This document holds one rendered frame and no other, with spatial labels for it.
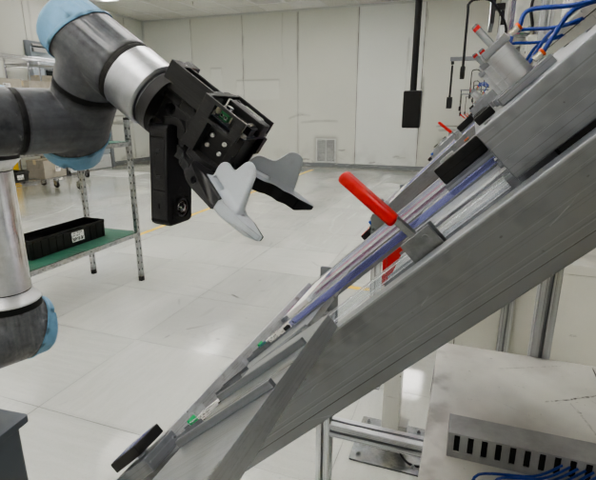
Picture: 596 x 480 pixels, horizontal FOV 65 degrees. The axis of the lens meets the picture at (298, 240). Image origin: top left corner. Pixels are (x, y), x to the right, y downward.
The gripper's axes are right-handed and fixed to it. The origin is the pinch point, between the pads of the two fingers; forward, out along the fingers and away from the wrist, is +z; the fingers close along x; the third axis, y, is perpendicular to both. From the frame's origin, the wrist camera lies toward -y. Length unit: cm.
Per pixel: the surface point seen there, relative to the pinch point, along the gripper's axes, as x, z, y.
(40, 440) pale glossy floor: 56, -37, -152
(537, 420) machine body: 36, 51, -14
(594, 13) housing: 6.2, 10.0, 32.2
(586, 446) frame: 25, 52, -7
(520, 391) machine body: 44, 49, -15
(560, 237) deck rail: -10.0, 17.3, 16.9
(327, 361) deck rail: -10.0, 11.3, -3.0
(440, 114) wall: 871, -34, -19
